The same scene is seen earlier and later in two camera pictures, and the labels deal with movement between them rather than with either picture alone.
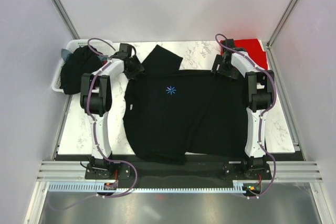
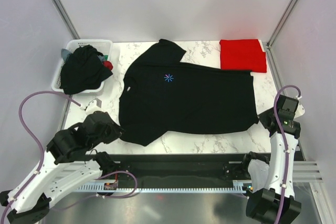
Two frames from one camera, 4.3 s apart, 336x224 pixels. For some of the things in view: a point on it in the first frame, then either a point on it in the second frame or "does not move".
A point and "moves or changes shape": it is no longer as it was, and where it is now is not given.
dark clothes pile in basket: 84,60 does not move
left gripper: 138,68 → 117,131
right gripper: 233,73 → 262,117
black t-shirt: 169,113 moves or changes shape
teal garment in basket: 65,53 does not move
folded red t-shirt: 253,48 does not move
